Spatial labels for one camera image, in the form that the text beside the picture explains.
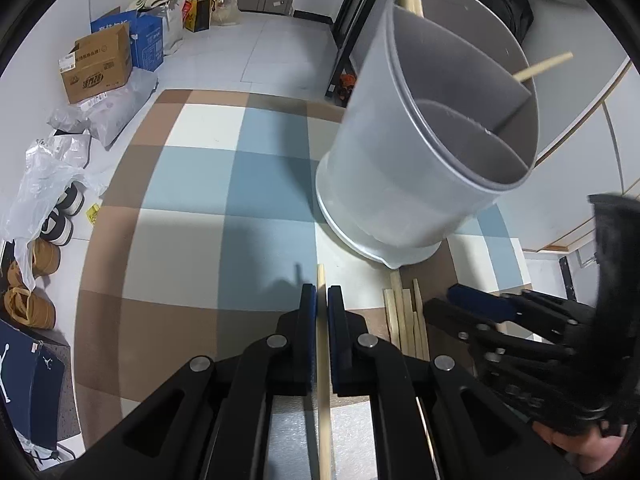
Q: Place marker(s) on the navy shoe box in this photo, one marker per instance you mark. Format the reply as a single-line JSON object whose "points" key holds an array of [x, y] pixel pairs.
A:
{"points": [[25, 385]]}

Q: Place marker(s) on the white grey utensil holder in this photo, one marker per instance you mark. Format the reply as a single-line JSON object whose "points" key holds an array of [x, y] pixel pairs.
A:
{"points": [[400, 160]]}

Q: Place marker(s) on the red yellow black bag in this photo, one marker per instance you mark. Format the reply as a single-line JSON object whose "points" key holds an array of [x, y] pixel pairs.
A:
{"points": [[197, 12]]}

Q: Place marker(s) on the black framed glass door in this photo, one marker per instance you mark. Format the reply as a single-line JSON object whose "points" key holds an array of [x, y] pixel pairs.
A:
{"points": [[357, 20]]}

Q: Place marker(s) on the yellow packet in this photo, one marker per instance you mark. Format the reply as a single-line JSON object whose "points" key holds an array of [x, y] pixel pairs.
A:
{"points": [[93, 214]]}

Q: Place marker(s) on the clear plastic bag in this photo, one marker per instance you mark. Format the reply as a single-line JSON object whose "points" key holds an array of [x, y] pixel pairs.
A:
{"points": [[45, 175]]}

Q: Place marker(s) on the orange black tool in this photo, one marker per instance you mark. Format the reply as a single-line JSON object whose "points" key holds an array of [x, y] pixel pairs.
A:
{"points": [[346, 85]]}

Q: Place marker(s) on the brown cardboard box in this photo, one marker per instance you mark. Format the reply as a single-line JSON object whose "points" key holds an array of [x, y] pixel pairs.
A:
{"points": [[95, 67]]}

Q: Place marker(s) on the white cabinet with gold trim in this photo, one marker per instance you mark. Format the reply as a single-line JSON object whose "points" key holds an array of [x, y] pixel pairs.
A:
{"points": [[575, 185]]}

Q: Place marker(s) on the blue cardboard box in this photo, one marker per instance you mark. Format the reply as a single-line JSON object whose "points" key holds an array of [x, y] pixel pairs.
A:
{"points": [[147, 42]]}

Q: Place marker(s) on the beige plastic bag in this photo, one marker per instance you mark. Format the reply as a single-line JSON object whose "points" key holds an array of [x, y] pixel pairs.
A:
{"points": [[225, 10]]}

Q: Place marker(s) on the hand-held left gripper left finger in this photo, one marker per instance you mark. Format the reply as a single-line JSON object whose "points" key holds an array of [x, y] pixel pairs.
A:
{"points": [[310, 330]]}

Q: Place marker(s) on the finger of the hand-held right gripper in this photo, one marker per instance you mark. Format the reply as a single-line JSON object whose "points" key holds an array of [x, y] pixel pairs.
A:
{"points": [[482, 302], [450, 316]]}

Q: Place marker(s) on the black backpack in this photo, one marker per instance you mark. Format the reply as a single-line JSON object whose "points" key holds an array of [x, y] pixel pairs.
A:
{"points": [[500, 5]]}

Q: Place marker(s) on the checkered tablecloth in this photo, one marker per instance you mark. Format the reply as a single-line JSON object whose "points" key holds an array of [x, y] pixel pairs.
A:
{"points": [[200, 185]]}

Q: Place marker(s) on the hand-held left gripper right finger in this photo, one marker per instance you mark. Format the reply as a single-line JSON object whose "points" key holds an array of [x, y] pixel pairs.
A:
{"points": [[336, 330]]}

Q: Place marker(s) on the white bag with beige cloth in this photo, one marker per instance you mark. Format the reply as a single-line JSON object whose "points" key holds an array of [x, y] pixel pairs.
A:
{"points": [[162, 5]]}

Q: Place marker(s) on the person's right hand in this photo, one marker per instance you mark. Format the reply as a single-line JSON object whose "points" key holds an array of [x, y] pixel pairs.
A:
{"points": [[582, 452]]}

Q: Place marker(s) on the pile of wooden chopsticks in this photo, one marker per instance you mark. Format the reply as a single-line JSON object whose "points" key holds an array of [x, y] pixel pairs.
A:
{"points": [[407, 320]]}

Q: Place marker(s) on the wall socket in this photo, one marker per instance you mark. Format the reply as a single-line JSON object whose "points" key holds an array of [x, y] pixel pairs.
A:
{"points": [[586, 257]]}

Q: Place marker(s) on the grey plastic mailer bag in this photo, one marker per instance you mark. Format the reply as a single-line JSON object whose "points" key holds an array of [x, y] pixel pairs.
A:
{"points": [[120, 105]]}

